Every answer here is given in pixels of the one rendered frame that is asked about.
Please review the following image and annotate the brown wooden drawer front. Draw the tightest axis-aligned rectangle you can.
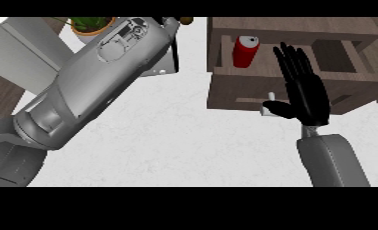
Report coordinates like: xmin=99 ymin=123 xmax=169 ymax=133
xmin=205 ymin=72 xmax=378 ymax=116

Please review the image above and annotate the green plant in orange pot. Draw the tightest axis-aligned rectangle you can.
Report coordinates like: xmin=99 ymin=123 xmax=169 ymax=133
xmin=52 ymin=16 xmax=118 ymax=44

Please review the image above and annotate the red can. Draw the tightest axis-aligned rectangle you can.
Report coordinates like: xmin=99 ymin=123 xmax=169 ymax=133
xmin=232 ymin=35 xmax=262 ymax=69

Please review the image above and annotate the pale grey appliance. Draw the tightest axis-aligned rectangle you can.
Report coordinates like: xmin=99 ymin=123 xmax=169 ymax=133
xmin=0 ymin=16 xmax=77 ymax=97

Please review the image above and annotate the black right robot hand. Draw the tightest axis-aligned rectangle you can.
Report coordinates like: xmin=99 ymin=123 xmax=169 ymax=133
xmin=262 ymin=41 xmax=332 ymax=127

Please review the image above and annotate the brown wooden cabinet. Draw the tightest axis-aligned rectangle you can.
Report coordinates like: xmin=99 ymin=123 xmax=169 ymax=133
xmin=205 ymin=16 xmax=378 ymax=76

